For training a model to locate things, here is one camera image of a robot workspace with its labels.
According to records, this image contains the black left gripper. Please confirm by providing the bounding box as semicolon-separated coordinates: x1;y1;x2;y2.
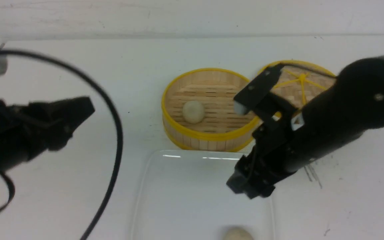
0;97;95;170

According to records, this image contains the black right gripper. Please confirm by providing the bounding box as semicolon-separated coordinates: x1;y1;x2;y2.
226;92;309;200

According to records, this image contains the white steamed bun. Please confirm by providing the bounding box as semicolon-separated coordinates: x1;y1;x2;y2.
222;226;254;240
182;100;205;124

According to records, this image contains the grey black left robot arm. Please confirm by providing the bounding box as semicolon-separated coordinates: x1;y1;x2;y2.
0;97;95;173

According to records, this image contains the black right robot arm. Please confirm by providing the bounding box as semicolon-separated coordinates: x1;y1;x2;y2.
226;56;384;199

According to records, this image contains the white rectangular plate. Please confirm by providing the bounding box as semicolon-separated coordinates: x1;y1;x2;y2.
130;150;276;240

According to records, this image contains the yellow rimmed bamboo steamer basket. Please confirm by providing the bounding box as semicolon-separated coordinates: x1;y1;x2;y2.
161;68;261;152

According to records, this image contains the yellow rimmed bamboo steamer lid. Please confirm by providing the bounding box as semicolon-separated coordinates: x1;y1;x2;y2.
259;60;335;108

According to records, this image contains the black left camera cable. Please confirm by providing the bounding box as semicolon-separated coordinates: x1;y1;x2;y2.
0;49;124;240

